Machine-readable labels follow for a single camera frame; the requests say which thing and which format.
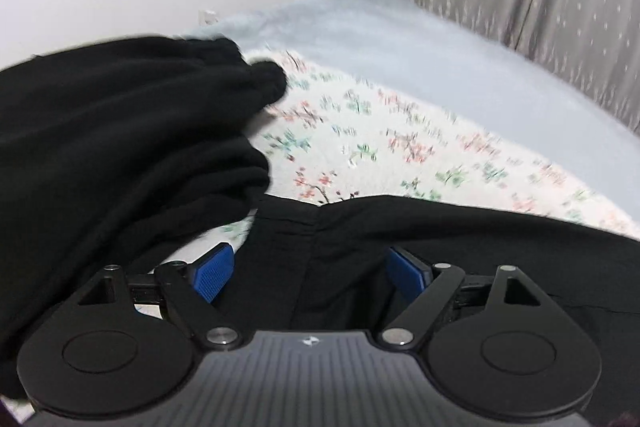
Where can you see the floral white bed sheet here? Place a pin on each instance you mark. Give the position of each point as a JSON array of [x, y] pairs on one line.
[[334, 137]]

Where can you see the light grey blanket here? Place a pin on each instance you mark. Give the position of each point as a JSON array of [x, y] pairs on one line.
[[395, 43]]

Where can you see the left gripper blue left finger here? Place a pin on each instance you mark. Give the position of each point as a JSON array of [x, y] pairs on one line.
[[187, 292]]

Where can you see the folded black garment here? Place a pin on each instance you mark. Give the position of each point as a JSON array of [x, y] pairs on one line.
[[119, 152]]

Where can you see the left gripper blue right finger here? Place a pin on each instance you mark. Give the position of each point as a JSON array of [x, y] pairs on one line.
[[426, 290]]

